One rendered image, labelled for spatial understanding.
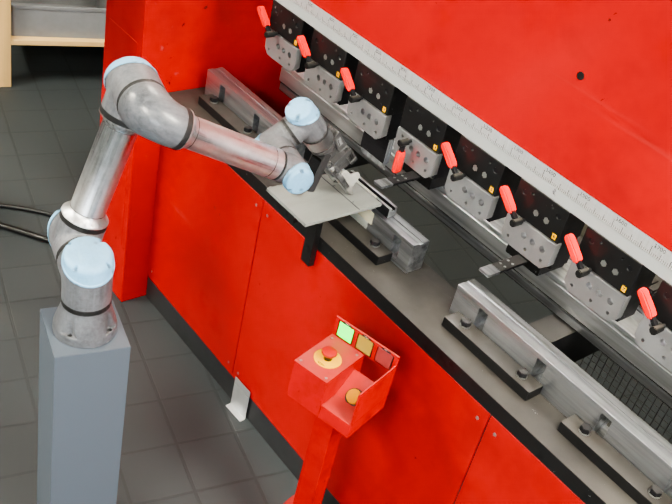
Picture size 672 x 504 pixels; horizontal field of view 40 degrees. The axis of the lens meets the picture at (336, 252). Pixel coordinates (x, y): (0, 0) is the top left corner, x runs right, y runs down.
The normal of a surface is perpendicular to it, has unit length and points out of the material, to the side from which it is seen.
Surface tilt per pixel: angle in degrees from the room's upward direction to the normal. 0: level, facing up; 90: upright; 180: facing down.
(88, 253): 8
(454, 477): 90
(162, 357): 0
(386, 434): 90
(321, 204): 0
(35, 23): 90
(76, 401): 90
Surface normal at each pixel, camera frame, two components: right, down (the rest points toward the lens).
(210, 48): 0.60, 0.56
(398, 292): 0.19, -0.79
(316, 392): -0.61, 0.36
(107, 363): 0.40, 0.60
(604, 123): -0.78, 0.23
